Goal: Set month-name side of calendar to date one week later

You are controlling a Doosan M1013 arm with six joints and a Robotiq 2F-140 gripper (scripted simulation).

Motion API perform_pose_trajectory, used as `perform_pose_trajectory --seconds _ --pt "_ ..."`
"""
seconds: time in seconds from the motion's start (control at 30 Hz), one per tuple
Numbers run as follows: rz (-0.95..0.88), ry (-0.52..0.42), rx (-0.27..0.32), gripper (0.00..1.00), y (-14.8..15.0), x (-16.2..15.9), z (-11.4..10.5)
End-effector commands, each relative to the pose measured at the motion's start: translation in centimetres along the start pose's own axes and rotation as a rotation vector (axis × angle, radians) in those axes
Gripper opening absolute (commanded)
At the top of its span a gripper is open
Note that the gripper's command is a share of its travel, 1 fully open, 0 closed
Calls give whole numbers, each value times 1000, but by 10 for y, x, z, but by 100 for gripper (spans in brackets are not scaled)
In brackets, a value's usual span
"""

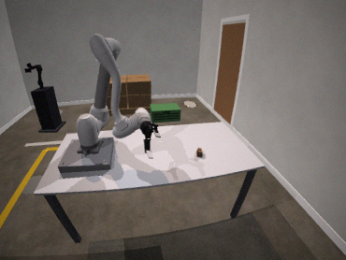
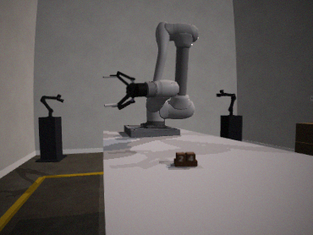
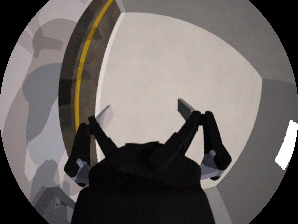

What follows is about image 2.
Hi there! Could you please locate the small brown cube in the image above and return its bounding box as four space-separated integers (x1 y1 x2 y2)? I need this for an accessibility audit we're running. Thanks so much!
185 152 195 161
176 152 185 161

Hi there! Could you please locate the brown wooden tray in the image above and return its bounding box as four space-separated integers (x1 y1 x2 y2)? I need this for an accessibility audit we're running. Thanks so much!
174 158 198 167

